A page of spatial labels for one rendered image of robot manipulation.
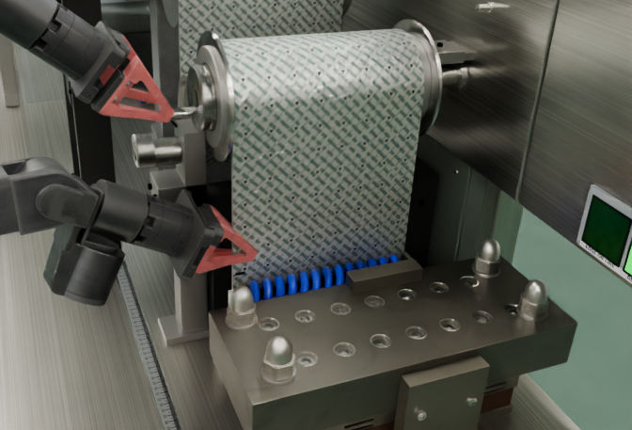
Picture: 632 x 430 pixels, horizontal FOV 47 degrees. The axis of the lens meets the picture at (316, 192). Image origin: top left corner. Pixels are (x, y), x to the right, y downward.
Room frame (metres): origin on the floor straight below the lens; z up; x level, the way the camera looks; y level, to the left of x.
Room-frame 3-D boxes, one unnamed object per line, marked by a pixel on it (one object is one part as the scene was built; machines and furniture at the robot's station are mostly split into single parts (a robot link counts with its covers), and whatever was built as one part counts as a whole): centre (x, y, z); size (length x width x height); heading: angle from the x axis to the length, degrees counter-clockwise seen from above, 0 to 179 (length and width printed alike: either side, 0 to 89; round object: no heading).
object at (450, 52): (0.91, -0.15, 1.28); 0.06 x 0.05 x 0.02; 114
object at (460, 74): (0.91, -0.14, 1.25); 0.07 x 0.04 x 0.04; 114
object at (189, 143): (0.80, 0.17, 1.05); 0.06 x 0.05 x 0.31; 114
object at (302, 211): (0.78, -0.01, 1.11); 0.23 x 0.01 x 0.18; 114
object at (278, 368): (0.58, 0.03, 1.05); 0.04 x 0.04 x 0.04
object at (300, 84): (0.96, 0.07, 1.16); 0.39 x 0.23 x 0.51; 24
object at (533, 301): (0.72, -0.26, 1.05); 0.04 x 0.04 x 0.04
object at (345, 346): (0.69, -0.10, 1.00); 0.40 x 0.16 x 0.06; 114
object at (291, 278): (0.76, -0.02, 1.03); 0.21 x 0.04 x 0.03; 114
